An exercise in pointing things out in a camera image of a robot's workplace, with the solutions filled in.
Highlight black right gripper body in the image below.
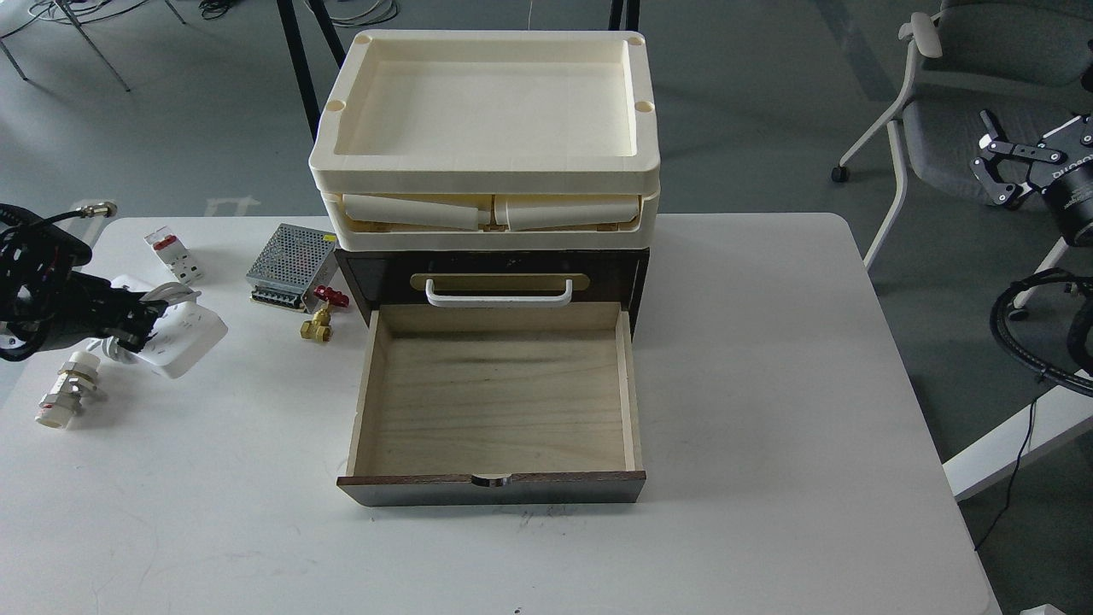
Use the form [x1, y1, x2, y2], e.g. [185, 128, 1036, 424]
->
[1029, 115, 1092, 248]

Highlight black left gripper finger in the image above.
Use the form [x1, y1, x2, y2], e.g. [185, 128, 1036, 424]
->
[120, 289, 184, 314]
[114, 318, 160, 353]

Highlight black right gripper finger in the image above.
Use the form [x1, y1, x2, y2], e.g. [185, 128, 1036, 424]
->
[979, 109, 1063, 165]
[969, 155, 1043, 208]

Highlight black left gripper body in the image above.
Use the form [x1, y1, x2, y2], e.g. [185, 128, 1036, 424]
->
[17, 273, 137, 351]

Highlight white power strip with cable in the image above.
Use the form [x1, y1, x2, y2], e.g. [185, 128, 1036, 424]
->
[85, 275, 230, 380]

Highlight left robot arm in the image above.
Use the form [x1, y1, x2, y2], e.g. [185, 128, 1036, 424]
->
[1, 202, 177, 362]

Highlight white red circuit breaker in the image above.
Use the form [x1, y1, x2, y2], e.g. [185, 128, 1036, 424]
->
[144, 226, 204, 285]

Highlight grey office chair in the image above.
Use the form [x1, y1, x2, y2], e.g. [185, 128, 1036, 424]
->
[831, 1, 1092, 269]

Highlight white plastic pipe fitting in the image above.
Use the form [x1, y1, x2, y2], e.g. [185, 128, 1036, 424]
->
[35, 350, 101, 429]

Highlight metal mesh power supply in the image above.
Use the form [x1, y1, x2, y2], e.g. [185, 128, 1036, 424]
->
[245, 223, 338, 314]

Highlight cream plastic tray stack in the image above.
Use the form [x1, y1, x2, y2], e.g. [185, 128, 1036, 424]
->
[309, 29, 661, 252]

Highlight open wooden drawer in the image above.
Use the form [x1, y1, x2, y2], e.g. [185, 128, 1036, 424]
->
[336, 301, 646, 507]

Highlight brass valve red handle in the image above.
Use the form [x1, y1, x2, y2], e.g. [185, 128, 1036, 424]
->
[298, 285, 350, 343]

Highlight white drawer handle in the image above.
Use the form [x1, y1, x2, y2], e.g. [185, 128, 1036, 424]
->
[424, 277, 574, 308]

